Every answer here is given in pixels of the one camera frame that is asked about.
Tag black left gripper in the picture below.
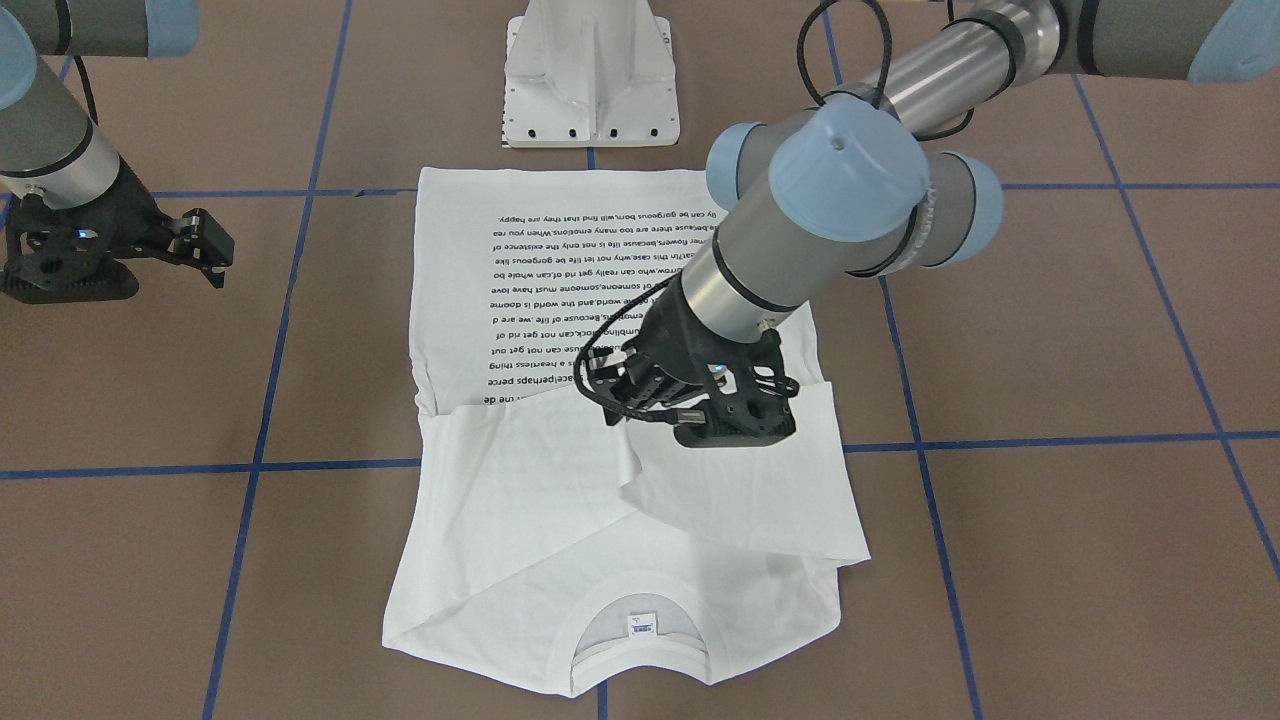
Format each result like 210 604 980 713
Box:
598 278 799 448

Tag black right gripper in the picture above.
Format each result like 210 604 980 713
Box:
3 170 236 304

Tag white long-sleeve printed shirt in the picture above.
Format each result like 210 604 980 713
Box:
381 168 870 697

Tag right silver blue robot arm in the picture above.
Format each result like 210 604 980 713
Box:
1 1 234 305

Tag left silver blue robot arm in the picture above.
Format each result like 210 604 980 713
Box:
572 1 1279 448

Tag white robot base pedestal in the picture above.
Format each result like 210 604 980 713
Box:
500 1 681 149

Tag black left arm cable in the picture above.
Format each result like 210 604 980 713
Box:
573 0 977 427

